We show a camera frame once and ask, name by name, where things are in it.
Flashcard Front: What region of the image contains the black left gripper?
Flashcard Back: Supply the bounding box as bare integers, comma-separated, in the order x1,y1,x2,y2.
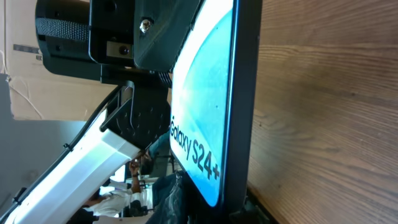
35,0,202,86

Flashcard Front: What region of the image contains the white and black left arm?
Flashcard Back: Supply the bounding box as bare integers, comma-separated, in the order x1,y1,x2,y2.
1,0,202,223

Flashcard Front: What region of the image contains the brown cardboard box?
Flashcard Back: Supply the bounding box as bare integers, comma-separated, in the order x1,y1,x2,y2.
1,0,115,121

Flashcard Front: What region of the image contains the person in white shirt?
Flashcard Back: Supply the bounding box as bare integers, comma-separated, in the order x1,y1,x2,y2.
67,158,184,224

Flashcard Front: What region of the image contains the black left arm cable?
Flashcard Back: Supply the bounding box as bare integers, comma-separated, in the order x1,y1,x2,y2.
0,85,125,218

